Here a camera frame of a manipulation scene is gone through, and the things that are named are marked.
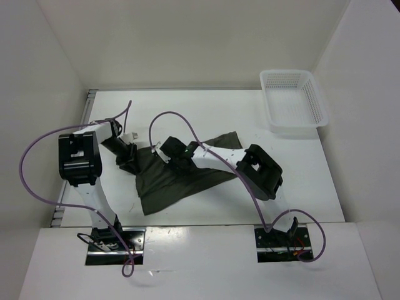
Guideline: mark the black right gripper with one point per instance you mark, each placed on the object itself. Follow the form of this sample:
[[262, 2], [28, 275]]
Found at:
[[183, 172]]

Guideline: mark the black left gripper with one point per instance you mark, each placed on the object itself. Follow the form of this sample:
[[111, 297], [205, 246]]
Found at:
[[129, 163]]

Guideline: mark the olive green shorts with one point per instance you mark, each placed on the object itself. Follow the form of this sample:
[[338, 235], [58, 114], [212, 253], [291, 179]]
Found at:
[[159, 187]]

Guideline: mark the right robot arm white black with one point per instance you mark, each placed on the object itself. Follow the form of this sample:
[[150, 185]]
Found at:
[[262, 175]]

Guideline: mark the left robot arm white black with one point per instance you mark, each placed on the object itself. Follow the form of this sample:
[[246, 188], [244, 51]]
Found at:
[[81, 166]]

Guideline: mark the white perforated plastic basket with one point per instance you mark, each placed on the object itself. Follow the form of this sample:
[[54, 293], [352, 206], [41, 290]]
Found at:
[[292, 100]]

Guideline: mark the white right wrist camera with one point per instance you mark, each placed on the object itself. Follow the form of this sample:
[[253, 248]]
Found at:
[[156, 150]]

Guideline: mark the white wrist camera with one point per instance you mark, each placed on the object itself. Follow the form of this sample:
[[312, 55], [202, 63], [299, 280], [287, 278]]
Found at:
[[129, 137], [156, 150]]

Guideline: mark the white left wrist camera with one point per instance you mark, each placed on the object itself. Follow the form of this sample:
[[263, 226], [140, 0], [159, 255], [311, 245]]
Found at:
[[129, 137]]

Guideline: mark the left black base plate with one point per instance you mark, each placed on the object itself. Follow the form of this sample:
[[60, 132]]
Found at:
[[114, 254]]

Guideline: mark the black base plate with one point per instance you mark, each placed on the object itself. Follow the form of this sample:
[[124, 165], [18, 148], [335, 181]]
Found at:
[[114, 254], [271, 248]]

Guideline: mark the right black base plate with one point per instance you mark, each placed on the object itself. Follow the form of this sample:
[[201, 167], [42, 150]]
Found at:
[[271, 248]]

